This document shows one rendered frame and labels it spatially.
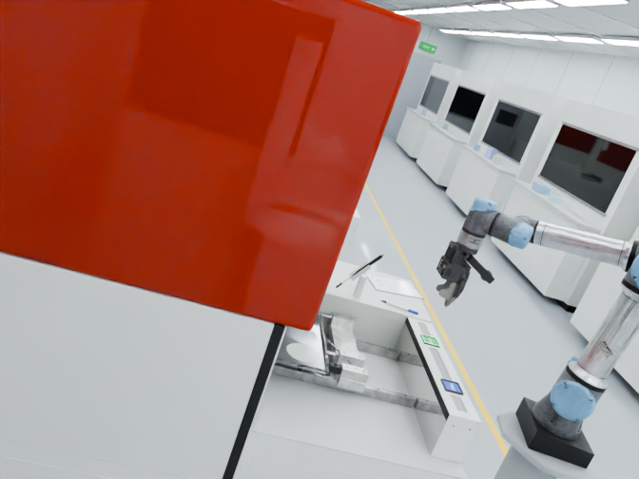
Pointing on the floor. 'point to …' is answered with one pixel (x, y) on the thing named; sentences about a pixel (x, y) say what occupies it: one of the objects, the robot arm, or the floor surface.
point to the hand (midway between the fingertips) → (449, 303)
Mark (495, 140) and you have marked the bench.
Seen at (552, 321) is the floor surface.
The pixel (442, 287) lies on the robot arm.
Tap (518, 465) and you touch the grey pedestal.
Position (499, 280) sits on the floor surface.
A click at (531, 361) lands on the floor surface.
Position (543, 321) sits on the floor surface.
